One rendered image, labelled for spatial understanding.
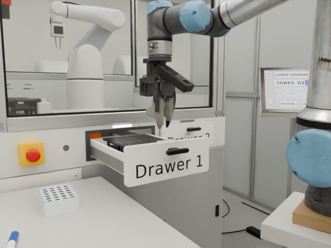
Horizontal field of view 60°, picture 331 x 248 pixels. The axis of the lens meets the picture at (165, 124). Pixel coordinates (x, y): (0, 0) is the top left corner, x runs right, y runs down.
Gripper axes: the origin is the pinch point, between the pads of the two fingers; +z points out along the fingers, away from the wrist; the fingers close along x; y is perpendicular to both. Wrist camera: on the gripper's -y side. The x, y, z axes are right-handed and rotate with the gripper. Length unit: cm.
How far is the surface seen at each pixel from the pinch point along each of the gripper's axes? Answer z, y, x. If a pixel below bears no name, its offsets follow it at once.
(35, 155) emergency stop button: 9.6, 32.2, 23.7
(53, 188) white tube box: 18.1, 22.6, 24.1
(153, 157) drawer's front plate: 8.4, -2.1, 8.5
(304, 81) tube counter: -14, -20, -97
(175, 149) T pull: 6.2, -7.0, 5.1
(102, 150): 9.7, 20.9, 6.6
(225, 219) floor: 99, 40, -142
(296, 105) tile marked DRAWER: -2, -20, -86
